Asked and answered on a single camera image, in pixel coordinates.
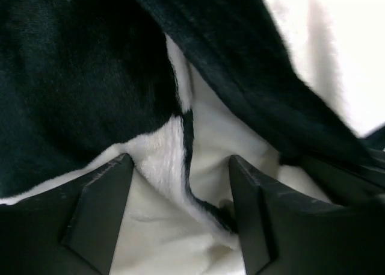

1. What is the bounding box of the black white checkered pillowcase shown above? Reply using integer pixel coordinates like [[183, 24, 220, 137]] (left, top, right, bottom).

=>
[[1, 0, 384, 274]]

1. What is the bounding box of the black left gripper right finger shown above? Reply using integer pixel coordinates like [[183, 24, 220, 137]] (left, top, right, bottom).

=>
[[229, 156, 384, 274]]

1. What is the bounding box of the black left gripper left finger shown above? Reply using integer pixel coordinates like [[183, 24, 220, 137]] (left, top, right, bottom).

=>
[[1, 155, 134, 275]]

